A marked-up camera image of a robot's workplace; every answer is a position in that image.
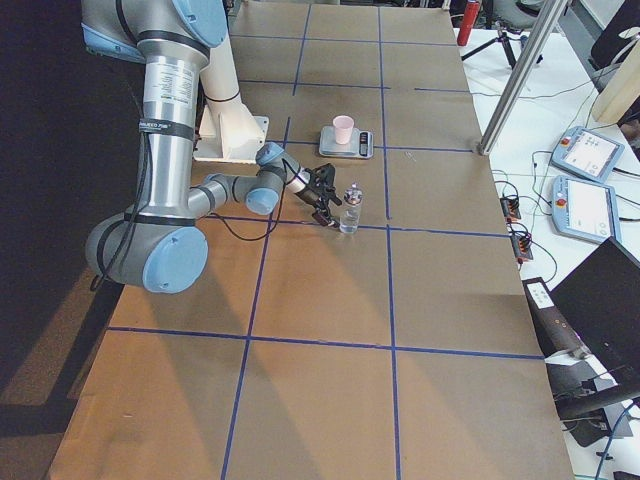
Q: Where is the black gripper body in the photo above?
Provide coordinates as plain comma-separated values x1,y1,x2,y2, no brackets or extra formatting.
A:
298,172,329,210

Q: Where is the glass sauce dispenser bottle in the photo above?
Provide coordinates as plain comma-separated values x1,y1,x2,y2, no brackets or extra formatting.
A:
339,182,364,234

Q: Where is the pink plastic cup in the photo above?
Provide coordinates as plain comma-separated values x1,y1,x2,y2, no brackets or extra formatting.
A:
332,115,355,145

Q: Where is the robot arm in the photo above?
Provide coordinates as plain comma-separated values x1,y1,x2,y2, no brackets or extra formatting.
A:
82,1,338,294

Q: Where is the digital kitchen scale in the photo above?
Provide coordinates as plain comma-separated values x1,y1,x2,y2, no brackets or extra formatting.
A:
318,126,374,159

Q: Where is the brown paper table cover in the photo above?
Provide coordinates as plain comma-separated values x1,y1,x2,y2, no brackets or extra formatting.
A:
49,2,573,479

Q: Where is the upper orange connector box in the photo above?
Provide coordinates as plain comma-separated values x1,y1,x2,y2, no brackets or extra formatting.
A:
500,196,521,223

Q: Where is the orange connector box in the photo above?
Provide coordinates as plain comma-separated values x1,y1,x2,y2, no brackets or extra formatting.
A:
511,232,533,264
500,196,521,223

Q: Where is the lower orange connector box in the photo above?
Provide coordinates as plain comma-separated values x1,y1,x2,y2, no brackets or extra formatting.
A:
511,232,533,264

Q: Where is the red cylinder tube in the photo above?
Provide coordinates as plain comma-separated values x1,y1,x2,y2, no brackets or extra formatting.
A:
456,0,480,46

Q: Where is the black tripod rod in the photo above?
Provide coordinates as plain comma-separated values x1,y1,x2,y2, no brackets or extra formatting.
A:
460,19,544,69

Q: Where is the far blue teach pendant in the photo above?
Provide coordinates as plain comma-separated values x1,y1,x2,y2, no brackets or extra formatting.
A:
550,126,624,183

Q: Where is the blue teach pendant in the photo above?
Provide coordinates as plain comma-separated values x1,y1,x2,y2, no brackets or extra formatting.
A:
551,175,622,244
550,126,624,183

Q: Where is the near blue teach pendant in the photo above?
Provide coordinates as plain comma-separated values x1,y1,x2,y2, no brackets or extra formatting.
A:
551,175,622,244

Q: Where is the black device with label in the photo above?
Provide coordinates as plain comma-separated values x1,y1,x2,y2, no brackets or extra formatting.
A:
522,277,591,360

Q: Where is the black monitor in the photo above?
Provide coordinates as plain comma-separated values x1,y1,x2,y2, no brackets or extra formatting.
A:
551,237,639,383

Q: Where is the black office chair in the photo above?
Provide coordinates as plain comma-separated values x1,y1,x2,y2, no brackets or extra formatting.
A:
590,0,639,70

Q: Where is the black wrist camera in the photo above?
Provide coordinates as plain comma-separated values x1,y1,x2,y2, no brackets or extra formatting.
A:
313,163,335,188

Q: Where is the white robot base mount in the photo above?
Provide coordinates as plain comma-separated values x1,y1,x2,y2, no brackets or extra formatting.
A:
193,111,269,164

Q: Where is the aluminium frame post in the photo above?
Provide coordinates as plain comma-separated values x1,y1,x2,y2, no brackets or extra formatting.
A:
477,0,568,156

